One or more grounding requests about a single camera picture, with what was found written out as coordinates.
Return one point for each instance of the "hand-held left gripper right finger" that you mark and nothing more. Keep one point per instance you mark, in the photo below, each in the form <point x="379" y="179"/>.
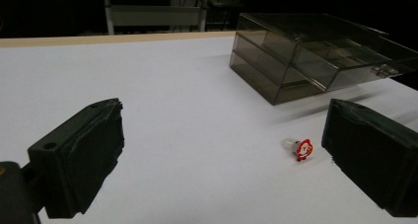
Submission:
<point x="374" y="158"/>

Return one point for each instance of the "smoky clear drawer box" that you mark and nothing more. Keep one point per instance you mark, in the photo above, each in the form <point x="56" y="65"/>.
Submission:
<point x="315" y="56"/>

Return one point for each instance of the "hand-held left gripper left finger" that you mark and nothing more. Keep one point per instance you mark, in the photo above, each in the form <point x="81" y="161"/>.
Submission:
<point x="79" y="158"/>

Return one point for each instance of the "white metal stand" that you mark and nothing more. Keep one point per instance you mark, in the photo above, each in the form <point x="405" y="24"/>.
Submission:
<point x="154" y="15"/>

